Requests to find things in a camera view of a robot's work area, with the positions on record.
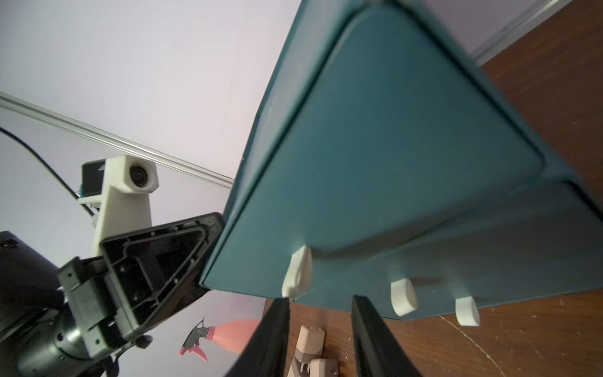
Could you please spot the teal three-drawer cabinet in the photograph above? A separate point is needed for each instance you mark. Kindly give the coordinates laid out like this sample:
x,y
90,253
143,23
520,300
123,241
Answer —
x,y
381,147

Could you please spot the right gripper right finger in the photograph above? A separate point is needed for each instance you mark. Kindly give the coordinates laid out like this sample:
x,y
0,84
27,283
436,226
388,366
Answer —
x,y
377,352

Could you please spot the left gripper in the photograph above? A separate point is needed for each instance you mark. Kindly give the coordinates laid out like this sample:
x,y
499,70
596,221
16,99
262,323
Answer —
x,y
58,321

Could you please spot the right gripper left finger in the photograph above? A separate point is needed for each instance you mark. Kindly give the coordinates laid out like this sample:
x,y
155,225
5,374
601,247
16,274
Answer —
x,y
266,352

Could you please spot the teal middle drawer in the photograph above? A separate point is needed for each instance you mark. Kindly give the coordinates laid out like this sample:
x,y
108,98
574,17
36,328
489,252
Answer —
x,y
542,242

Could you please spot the teal top drawer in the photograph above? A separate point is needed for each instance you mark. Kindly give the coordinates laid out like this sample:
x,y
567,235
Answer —
x,y
375,127

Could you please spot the teal drawer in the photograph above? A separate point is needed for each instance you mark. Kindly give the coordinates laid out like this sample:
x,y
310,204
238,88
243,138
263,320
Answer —
x,y
542,242
375,127

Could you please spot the beige plug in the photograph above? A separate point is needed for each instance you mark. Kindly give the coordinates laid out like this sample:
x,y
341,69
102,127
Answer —
x,y
321,367
309,347

